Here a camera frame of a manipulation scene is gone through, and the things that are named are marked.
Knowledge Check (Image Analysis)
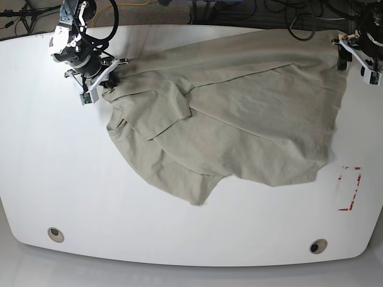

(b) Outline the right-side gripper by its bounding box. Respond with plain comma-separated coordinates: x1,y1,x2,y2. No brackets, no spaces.
64,56,119,90

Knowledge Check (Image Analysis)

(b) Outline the yellow cable on floor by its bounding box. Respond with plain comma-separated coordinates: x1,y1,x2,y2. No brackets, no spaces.
92,1,150,28

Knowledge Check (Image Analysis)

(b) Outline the table cable grommet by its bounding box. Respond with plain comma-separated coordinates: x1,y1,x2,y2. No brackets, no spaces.
309,239,328,255
47,227,65,243

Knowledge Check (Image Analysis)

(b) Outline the right-side wrist camera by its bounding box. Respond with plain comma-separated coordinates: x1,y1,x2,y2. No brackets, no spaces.
80,89,99,105

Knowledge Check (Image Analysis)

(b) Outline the right table cable grommet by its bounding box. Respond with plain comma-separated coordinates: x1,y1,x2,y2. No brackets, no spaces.
309,239,328,255

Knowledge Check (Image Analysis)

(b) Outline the red tape rectangle marking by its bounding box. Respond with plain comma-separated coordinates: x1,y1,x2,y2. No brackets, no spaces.
335,166,362,211

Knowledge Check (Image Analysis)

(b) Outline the beige T-shirt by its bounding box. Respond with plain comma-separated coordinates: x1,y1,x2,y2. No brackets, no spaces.
103,29,346,205

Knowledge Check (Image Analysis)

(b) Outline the left table cable grommet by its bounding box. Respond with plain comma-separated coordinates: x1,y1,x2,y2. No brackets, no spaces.
47,227,65,243

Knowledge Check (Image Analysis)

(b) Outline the black tripod stand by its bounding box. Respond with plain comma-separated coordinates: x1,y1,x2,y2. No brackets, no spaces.
1,0,57,35

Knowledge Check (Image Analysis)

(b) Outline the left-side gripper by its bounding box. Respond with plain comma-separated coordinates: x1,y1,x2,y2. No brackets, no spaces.
332,30,382,77

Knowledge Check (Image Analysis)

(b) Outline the left-side wrist camera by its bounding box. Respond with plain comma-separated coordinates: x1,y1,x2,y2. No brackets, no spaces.
363,69,382,86

